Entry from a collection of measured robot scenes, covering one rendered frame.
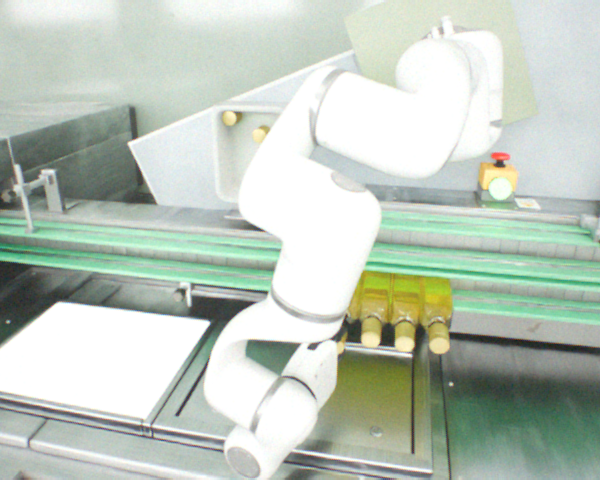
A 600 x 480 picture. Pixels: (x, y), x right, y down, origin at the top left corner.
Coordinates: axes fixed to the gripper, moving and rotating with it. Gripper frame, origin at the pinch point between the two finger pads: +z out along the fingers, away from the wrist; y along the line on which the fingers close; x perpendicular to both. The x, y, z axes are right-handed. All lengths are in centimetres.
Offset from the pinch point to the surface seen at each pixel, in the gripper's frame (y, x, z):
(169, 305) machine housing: -16, 52, 17
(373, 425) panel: -12.6, -8.9, -2.6
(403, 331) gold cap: 1.4, -10.1, 6.7
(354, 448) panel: -12.0, -8.0, -9.4
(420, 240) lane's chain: 7.4, -5.9, 33.2
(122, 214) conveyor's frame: 6, 66, 18
